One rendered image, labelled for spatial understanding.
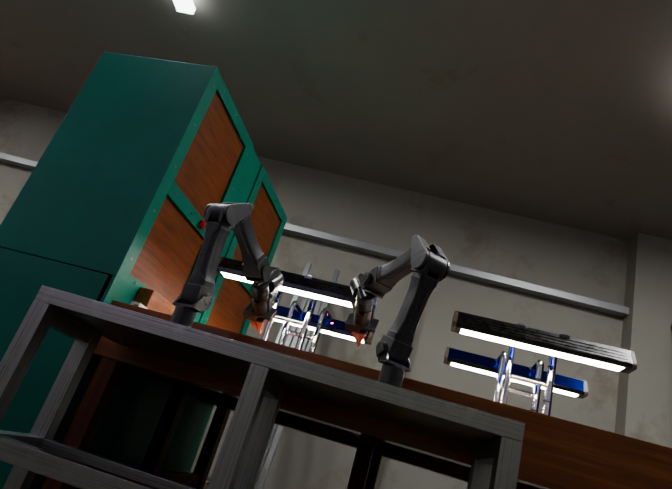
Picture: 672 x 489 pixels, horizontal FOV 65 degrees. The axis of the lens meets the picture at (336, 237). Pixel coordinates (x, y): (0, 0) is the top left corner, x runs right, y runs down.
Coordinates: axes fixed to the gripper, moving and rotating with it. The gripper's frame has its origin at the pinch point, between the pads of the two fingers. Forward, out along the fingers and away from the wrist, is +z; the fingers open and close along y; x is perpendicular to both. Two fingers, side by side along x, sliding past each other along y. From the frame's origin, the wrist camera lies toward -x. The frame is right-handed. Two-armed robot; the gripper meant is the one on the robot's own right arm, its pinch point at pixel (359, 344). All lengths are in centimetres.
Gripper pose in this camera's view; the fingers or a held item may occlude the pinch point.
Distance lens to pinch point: 181.0
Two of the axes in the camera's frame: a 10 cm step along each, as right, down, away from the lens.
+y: -9.5, -2.0, 2.2
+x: -2.9, 3.9, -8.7
